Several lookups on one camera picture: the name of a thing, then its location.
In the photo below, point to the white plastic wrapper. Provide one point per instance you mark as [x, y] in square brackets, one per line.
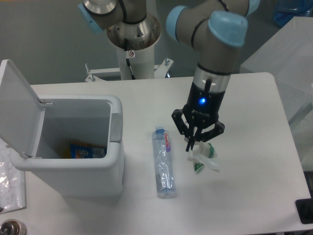
[203, 156]

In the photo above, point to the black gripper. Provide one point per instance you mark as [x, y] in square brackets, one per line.
[201, 111]

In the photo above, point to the clear plastic water bottle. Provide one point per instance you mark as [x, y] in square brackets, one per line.
[165, 182]

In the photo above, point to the blue water jug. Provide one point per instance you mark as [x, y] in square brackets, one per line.
[285, 10]

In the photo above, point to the blue orange snack bag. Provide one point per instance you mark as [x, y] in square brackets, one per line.
[82, 150]

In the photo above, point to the round metal connector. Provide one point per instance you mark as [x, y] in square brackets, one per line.
[13, 227]

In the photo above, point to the white trash can open lid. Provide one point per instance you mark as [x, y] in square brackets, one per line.
[39, 129]

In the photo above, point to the clear plastic document sleeve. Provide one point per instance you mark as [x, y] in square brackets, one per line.
[12, 183]

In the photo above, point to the black device at table edge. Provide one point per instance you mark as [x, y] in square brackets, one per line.
[305, 210]

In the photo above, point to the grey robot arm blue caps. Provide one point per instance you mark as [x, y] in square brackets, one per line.
[216, 29]

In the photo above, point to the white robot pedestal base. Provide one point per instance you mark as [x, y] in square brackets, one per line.
[135, 47]

